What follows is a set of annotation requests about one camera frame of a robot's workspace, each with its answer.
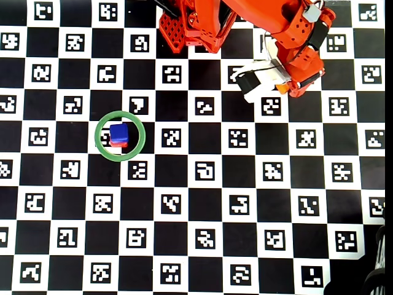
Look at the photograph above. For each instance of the red robot arm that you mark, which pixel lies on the red robot arm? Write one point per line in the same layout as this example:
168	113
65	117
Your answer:
215	21

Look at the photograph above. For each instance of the black coiled gooseneck holder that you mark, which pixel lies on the black coiled gooseneck holder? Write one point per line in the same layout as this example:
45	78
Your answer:
380	242

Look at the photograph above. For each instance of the black white marker checkerboard mat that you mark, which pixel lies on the black white marker checkerboard mat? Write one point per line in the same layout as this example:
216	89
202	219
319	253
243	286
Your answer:
276	199

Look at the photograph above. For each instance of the orange cube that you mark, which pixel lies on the orange cube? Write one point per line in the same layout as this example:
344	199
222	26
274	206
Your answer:
282	88

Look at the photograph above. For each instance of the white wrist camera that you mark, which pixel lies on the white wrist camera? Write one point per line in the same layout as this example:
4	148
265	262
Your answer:
267	73

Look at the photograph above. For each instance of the blue cube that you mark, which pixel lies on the blue cube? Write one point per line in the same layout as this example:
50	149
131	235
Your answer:
118	132

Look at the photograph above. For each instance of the red cube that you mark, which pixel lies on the red cube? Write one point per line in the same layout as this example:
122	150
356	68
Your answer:
118	143

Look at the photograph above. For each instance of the red gripper black motor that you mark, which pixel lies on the red gripper black motor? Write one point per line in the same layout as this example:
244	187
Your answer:
307	84

